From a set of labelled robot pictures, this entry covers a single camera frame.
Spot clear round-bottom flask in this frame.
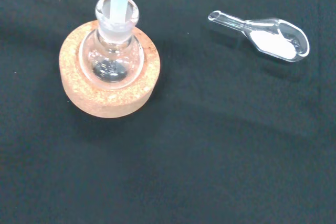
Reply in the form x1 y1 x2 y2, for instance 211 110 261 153
78 0 145 90

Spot clear glass weighing funnel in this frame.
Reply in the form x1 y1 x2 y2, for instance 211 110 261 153
207 10 310 63

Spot black bench cloth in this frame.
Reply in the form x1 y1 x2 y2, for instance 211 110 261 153
0 0 336 224

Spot cork ring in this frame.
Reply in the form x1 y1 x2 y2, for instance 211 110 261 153
58 19 161 119

